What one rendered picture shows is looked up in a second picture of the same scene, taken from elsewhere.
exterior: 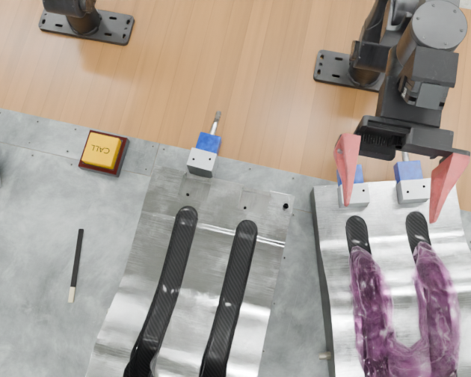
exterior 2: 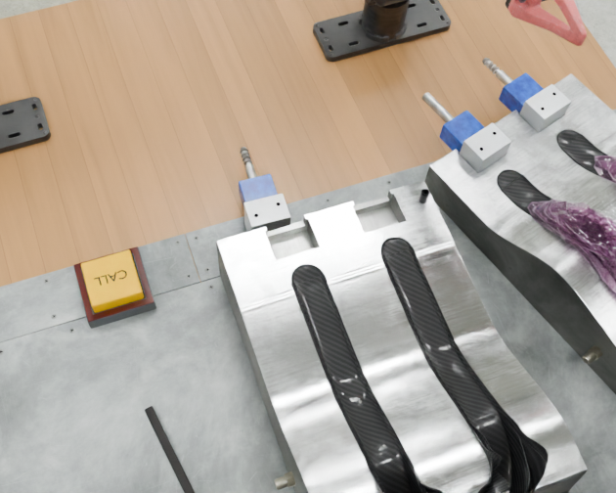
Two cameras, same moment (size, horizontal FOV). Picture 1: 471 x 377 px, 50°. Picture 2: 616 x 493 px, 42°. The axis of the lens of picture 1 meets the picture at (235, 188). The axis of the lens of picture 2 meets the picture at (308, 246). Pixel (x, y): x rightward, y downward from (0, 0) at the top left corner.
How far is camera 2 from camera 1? 0.37 m
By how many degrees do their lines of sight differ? 20
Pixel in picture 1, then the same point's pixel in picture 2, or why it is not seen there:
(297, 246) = not seen: hidden behind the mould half
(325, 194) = (450, 166)
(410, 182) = (538, 97)
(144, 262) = (291, 373)
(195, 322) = (421, 400)
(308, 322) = (534, 337)
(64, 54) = not seen: outside the picture
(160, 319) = (372, 426)
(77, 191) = (107, 362)
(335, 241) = (502, 212)
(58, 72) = not seen: outside the picture
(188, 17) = (114, 66)
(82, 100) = (30, 238)
